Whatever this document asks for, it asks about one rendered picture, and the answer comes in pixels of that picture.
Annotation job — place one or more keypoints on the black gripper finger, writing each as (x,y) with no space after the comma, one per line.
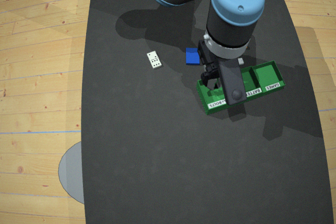
(209,83)
(218,84)

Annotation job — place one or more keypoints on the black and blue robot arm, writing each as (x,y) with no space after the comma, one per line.
(229,27)

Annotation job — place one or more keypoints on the green three-compartment bin tray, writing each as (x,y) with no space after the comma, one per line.
(259,80)

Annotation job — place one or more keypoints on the white usb stick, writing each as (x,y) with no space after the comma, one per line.
(240,61)

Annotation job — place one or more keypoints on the white domino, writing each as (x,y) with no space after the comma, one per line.
(154,60)

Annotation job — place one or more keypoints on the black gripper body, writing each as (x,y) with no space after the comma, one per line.
(207,59)

